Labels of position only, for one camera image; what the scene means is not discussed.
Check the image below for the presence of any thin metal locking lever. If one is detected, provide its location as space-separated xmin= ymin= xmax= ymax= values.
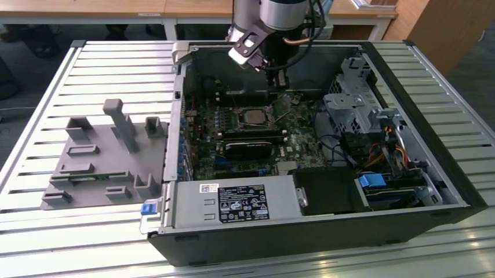
xmin=270 ymin=97 xmax=291 ymax=125

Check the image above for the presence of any metal socket cover frame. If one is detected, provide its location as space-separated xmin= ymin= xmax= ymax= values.
xmin=238 ymin=105 xmax=279 ymax=129

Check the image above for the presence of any silver-topped CPU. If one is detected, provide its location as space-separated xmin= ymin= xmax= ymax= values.
xmin=244 ymin=109 xmax=270 ymax=124

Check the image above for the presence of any CPU socket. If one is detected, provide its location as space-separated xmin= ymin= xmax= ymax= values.
xmin=236 ymin=105 xmax=279 ymax=130

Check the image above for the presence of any black RAM slot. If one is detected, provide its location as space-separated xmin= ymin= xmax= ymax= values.
xmin=222 ymin=130 xmax=283 ymax=135
xmin=222 ymin=136 xmax=284 ymax=141

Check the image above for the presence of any RAM slot with white clips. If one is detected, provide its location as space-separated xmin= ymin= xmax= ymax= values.
xmin=222 ymin=133 xmax=284 ymax=138

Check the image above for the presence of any black plastic cover box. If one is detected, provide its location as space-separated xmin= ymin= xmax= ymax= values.
xmin=292 ymin=169 xmax=363 ymax=217

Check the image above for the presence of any silver perforated drive cage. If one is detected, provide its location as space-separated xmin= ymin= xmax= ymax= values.
xmin=323 ymin=56 xmax=387 ymax=137

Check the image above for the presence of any stack of papers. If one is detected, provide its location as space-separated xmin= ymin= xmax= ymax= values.
xmin=350 ymin=0 xmax=399 ymax=8

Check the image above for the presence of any green motherboard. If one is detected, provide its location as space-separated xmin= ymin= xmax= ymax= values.
xmin=182 ymin=92 xmax=324 ymax=179

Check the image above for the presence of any black graphics card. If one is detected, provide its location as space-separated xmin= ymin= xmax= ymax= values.
xmin=223 ymin=141 xmax=274 ymax=160

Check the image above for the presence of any silver finned heatsink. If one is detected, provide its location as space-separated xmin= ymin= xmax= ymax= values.
xmin=278 ymin=161 xmax=299 ymax=174

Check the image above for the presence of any wooden cabinet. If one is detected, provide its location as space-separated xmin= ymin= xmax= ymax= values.
xmin=382 ymin=0 xmax=495 ymax=76

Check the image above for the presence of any hard disk in blue carrier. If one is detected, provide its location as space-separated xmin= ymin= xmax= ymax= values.
xmin=358 ymin=173 xmax=426 ymax=209

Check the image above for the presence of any silver power supply unit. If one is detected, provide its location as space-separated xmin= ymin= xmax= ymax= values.
xmin=170 ymin=175 xmax=304 ymax=229

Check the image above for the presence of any grey parts rack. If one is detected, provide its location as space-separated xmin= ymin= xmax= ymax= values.
xmin=40 ymin=98 xmax=171 ymax=211

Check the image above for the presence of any black office chair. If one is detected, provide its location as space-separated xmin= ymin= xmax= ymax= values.
xmin=1 ymin=24 xmax=64 ymax=59

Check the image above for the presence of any green RAM stick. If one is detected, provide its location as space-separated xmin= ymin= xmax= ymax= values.
xmin=68 ymin=173 xmax=128 ymax=182

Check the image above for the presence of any blue case latch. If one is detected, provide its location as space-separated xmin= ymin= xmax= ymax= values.
xmin=142 ymin=203 xmax=162 ymax=217

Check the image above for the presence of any black and silver PC case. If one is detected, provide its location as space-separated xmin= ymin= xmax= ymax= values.
xmin=147 ymin=40 xmax=488 ymax=267

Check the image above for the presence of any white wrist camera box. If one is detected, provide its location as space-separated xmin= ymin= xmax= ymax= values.
xmin=227 ymin=24 xmax=271 ymax=72

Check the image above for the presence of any wooden desk white frame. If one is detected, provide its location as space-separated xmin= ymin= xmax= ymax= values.
xmin=0 ymin=0 xmax=168 ymax=41
xmin=164 ymin=0 xmax=399 ymax=41

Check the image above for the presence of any orange power wire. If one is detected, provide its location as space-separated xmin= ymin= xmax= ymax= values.
xmin=366 ymin=149 xmax=388 ymax=169

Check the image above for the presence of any yellow power wire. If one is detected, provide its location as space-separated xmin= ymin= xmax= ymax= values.
xmin=390 ymin=145 xmax=411 ymax=165

